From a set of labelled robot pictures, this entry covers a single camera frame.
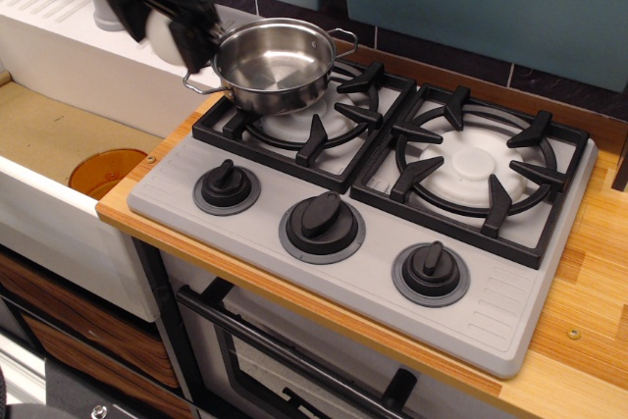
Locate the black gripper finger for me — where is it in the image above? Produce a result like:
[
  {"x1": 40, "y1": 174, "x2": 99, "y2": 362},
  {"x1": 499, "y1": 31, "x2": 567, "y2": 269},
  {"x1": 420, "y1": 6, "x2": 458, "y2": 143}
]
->
[
  {"x1": 106, "y1": 0, "x2": 151, "y2": 42},
  {"x1": 169, "y1": 21, "x2": 221, "y2": 74}
]

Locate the white egg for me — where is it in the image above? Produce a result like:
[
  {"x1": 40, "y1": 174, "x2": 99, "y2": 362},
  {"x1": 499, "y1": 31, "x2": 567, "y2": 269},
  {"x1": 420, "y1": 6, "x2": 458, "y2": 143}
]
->
[{"x1": 145, "y1": 11, "x2": 184, "y2": 66}]

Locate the stainless steel pot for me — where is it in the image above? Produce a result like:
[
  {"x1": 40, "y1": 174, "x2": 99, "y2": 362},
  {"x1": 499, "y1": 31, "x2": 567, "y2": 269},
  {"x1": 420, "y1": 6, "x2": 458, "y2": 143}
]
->
[{"x1": 183, "y1": 18, "x2": 359, "y2": 116}]

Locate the black left stove knob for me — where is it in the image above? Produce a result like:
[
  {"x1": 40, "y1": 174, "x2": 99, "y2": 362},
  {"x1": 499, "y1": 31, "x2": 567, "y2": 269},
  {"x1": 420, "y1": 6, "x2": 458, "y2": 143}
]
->
[{"x1": 192, "y1": 159, "x2": 261, "y2": 217}]

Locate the black stove knob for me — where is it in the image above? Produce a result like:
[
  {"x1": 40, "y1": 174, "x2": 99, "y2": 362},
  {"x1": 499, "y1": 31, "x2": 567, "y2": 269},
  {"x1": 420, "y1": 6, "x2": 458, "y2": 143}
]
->
[
  {"x1": 392, "y1": 241, "x2": 471, "y2": 308},
  {"x1": 279, "y1": 191, "x2": 366, "y2": 265},
  {"x1": 192, "y1": 159, "x2": 261, "y2": 217}
]

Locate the black middle stove knob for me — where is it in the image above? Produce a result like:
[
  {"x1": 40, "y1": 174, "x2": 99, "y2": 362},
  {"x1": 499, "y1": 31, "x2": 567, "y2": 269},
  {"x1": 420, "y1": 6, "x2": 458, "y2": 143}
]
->
[{"x1": 279, "y1": 191, "x2": 366, "y2": 265}]

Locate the grey toy stove top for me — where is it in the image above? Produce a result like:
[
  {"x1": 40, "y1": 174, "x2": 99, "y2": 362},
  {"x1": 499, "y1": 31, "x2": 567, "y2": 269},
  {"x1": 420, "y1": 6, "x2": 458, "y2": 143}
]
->
[{"x1": 126, "y1": 43, "x2": 599, "y2": 381}]

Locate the black right stove knob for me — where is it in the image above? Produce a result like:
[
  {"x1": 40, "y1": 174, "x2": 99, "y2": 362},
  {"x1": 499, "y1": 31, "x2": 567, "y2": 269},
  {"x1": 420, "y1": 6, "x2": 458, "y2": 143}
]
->
[{"x1": 392, "y1": 241, "x2": 471, "y2": 308}]

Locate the white sink unit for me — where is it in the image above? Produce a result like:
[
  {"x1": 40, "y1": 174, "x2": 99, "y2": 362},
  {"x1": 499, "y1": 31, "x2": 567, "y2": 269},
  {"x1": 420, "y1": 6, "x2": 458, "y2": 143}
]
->
[{"x1": 1, "y1": 0, "x2": 203, "y2": 322}]

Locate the black left burner grate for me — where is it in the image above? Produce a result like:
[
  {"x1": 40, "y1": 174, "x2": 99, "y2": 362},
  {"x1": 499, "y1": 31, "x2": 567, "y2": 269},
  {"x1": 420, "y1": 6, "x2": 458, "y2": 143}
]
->
[{"x1": 192, "y1": 61, "x2": 417, "y2": 193}]

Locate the black burner grate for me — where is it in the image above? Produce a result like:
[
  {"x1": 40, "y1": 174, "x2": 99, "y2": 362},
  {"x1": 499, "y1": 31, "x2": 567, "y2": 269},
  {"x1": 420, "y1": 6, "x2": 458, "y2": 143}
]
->
[
  {"x1": 351, "y1": 85, "x2": 598, "y2": 269},
  {"x1": 192, "y1": 61, "x2": 417, "y2": 193}
]

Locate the upper wooden drawer front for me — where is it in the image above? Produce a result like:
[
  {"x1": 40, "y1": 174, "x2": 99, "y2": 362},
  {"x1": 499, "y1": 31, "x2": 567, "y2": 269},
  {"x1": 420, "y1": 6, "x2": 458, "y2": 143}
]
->
[{"x1": 1, "y1": 253, "x2": 171, "y2": 376}]

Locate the wooden drawer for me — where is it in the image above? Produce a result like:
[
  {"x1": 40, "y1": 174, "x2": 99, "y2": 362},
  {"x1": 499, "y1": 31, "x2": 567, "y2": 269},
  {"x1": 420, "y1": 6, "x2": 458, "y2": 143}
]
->
[
  {"x1": 1, "y1": 253, "x2": 171, "y2": 376},
  {"x1": 24, "y1": 315, "x2": 193, "y2": 419}
]

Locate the oven door with window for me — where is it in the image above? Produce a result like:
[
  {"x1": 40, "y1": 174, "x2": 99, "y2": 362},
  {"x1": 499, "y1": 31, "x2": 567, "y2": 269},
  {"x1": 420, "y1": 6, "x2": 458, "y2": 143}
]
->
[{"x1": 180, "y1": 279, "x2": 506, "y2": 418}]

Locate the black right burner grate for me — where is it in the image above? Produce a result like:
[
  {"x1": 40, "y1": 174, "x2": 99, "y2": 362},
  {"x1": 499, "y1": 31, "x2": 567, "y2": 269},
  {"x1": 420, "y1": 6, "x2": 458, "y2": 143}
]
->
[{"x1": 351, "y1": 85, "x2": 598, "y2": 269}]

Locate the lower wooden drawer front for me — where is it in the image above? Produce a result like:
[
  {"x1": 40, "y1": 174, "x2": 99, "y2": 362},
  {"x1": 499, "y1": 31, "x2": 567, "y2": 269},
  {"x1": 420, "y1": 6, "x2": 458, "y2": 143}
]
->
[{"x1": 24, "y1": 315, "x2": 193, "y2": 419}]

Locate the brass screw in countertop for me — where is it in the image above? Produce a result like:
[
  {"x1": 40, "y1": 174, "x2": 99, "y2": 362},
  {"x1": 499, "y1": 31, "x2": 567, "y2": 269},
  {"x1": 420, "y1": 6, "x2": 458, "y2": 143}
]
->
[{"x1": 567, "y1": 329, "x2": 581, "y2": 340}]

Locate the black oven door handle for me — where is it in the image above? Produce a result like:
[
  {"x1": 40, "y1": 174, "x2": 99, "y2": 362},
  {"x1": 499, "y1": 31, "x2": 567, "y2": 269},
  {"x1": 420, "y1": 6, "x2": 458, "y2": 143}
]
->
[{"x1": 177, "y1": 286, "x2": 416, "y2": 418}]

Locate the right teal wall cabinet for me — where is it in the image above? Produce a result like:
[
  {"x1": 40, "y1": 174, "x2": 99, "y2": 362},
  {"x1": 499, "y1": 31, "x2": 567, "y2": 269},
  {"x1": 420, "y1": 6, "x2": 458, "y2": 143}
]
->
[{"x1": 347, "y1": 0, "x2": 627, "y2": 92}]

